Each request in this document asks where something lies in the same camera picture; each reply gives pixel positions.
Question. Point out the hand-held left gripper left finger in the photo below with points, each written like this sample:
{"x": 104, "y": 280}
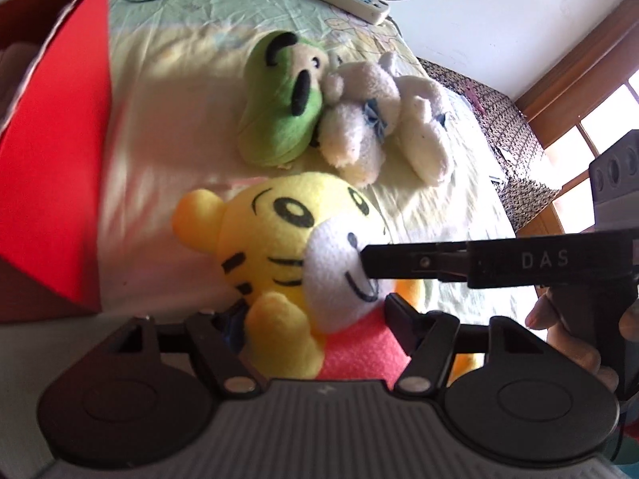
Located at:
{"x": 232, "y": 329}

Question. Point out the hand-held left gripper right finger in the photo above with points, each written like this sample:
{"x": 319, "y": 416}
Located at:
{"x": 402, "y": 322}

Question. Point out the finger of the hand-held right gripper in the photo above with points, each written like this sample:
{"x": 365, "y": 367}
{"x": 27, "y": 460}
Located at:
{"x": 399, "y": 259}

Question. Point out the yellow tiger plush toy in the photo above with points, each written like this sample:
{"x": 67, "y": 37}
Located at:
{"x": 269, "y": 239}

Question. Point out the white rabbit plush toy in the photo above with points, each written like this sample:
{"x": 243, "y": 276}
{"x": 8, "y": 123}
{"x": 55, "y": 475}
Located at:
{"x": 359, "y": 134}

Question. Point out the green plush toy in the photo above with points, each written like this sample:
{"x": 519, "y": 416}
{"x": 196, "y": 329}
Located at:
{"x": 272, "y": 124}

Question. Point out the red cardboard box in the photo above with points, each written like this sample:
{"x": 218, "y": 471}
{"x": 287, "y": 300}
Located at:
{"x": 60, "y": 159}

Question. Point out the person's right hand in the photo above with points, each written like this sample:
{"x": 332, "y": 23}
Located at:
{"x": 564, "y": 342}

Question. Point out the dark patterned cloth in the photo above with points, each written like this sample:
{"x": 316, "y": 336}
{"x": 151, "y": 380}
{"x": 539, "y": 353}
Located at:
{"x": 504, "y": 124}

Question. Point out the cartoon printed bed sheet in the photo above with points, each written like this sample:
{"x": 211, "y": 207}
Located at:
{"x": 174, "y": 110}

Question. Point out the wooden window frame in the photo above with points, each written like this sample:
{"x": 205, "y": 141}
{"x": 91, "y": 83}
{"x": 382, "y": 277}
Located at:
{"x": 564, "y": 85}

